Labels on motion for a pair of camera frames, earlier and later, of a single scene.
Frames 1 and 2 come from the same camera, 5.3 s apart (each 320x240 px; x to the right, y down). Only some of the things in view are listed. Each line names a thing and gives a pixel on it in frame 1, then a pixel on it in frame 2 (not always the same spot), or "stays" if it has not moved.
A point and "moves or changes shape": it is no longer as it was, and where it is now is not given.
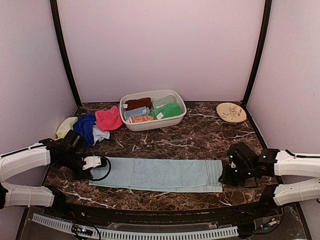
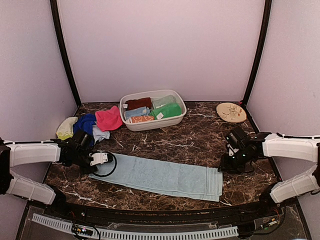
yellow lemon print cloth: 65,126 stays
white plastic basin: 145,110 stays
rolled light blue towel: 140,111 stays
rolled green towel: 169,110 stays
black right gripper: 227,179 -> 226,167
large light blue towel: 182,175 moves or changes shape
